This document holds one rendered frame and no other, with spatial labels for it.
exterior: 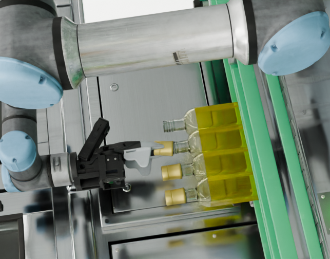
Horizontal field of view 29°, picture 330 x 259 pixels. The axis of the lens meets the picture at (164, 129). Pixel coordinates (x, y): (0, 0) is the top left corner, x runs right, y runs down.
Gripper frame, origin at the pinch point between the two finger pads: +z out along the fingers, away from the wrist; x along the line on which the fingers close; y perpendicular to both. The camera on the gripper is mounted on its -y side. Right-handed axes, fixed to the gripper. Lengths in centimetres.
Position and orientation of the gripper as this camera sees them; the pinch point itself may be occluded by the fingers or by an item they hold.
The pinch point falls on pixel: (158, 147)
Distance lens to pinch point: 148.3
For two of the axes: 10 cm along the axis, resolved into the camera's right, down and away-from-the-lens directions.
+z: 9.9, -1.3, 0.5
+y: 1.4, 9.0, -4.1
